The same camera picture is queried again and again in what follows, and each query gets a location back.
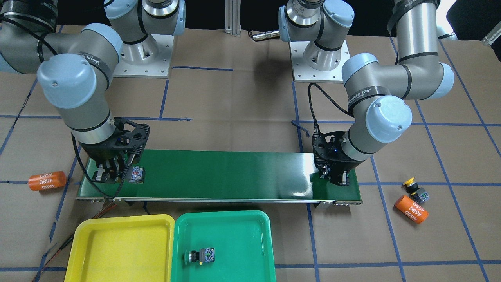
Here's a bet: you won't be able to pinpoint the yellow plastic tray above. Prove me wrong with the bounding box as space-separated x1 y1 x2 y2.
65 214 174 282

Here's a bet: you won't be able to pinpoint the green plastic tray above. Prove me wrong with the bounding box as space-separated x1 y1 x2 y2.
171 210 276 282

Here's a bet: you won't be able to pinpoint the loose blue tape strip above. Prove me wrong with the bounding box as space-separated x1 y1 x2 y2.
290 120 310 138

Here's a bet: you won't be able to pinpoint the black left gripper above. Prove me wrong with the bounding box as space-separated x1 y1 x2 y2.
312 132 370 186

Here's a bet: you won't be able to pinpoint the yellow push button switch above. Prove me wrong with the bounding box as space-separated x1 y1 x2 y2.
402 178 429 204

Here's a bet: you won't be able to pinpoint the green conveyor belt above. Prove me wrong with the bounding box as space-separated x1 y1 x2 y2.
76 140 363 207

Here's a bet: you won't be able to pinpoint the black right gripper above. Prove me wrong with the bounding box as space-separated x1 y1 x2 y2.
80 117 150 184

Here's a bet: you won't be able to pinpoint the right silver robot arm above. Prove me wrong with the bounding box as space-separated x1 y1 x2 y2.
1 0 186 183

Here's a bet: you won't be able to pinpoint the green push button switch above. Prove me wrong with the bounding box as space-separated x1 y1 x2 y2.
184 248 215 265

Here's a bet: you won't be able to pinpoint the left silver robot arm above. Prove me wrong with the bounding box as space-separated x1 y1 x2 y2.
278 0 454 186

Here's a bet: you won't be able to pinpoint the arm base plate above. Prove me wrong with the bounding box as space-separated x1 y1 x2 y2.
289 41 350 83
114 34 176 78

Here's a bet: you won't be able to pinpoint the aluminium frame post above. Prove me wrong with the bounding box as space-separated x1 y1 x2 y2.
224 0 241 37

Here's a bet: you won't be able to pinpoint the red and black wires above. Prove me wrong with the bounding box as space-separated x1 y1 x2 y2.
33 202 118 282

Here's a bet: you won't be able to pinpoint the orange cylinder with white print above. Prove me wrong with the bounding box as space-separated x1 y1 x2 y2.
28 171 67 191

